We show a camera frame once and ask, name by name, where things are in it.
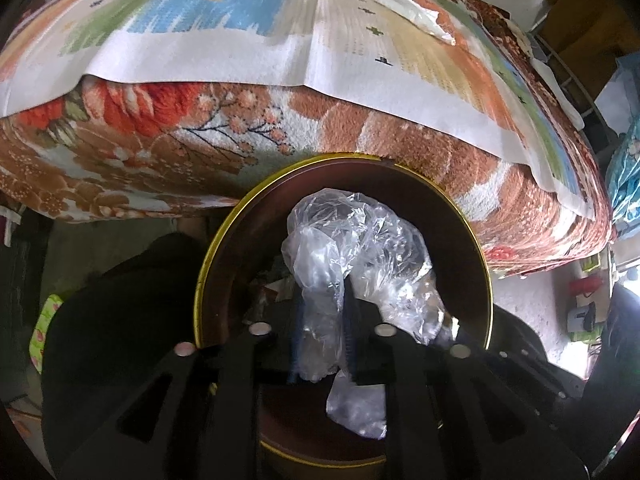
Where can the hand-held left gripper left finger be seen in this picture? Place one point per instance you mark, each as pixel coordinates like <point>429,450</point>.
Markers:
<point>295,340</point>

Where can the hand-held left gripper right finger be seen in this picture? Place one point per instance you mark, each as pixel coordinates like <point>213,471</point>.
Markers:
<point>350,340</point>

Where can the clear plastic bag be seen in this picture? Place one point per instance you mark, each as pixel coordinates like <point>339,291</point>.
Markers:
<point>370,250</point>

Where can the dark bin with yellow rim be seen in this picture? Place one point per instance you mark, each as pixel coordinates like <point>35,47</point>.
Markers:
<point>240,260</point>

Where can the red object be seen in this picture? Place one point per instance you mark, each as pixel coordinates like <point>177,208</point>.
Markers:
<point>589,285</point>

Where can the blue printed bag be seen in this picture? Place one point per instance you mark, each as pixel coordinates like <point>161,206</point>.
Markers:
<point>625,170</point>

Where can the brown floral blanket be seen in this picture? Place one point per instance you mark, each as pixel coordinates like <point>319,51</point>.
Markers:
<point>150,150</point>

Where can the green cartoon stool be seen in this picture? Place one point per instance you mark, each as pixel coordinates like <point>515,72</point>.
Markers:
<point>45,330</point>

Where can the white cloth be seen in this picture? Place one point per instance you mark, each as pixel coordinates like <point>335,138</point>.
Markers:
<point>555,90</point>

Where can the metal rack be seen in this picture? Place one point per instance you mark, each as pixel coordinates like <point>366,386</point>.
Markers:
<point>575,80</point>

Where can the striped colourful mat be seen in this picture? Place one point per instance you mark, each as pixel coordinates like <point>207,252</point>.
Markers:
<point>200,45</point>

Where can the brown cardboard box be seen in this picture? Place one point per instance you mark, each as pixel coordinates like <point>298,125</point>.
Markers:
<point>585,15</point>

